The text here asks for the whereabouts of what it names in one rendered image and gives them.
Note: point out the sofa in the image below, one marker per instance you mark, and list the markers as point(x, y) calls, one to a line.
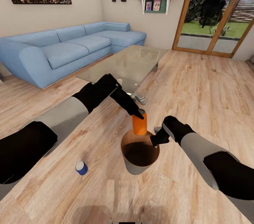
point(46, 57)

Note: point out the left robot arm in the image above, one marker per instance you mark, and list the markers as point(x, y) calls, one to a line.
point(39, 137)

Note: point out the trash can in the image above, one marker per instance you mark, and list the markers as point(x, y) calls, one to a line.
point(138, 152)

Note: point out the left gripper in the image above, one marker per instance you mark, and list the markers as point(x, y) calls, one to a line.
point(129, 105)

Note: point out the can of soda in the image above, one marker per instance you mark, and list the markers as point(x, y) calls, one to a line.
point(139, 125)
point(81, 167)

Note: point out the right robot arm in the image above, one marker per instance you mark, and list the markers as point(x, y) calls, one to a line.
point(219, 168)

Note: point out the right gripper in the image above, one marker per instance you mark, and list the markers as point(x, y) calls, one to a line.
point(158, 139)

